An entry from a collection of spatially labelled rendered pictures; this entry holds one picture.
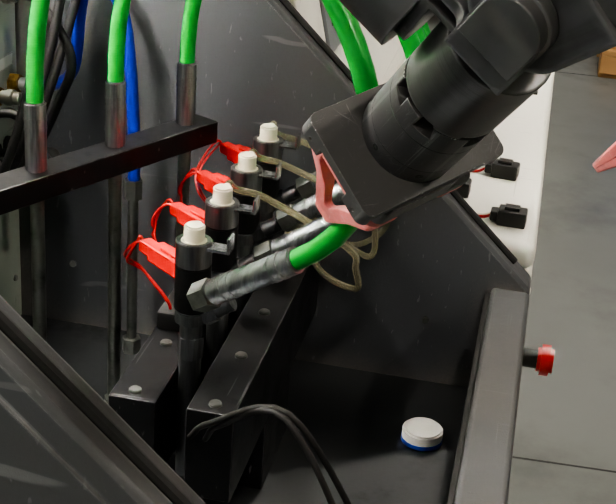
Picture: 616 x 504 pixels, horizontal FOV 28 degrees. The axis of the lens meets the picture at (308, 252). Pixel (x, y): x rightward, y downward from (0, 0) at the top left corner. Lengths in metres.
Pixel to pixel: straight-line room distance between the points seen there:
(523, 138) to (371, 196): 0.94
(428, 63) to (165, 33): 0.65
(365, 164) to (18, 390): 0.21
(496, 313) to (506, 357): 0.08
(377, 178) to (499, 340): 0.51
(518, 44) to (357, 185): 0.16
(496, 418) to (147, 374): 0.29
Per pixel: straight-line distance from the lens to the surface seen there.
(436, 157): 0.65
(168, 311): 1.06
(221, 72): 1.23
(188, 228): 0.94
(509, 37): 0.54
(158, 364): 1.01
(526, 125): 1.65
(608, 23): 0.53
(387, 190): 0.67
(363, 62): 0.72
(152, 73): 1.26
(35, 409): 0.62
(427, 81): 0.62
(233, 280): 0.82
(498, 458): 0.99
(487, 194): 1.40
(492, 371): 1.11
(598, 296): 3.52
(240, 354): 1.03
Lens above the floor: 1.49
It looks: 25 degrees down
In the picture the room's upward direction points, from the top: 4 degrees clockwise
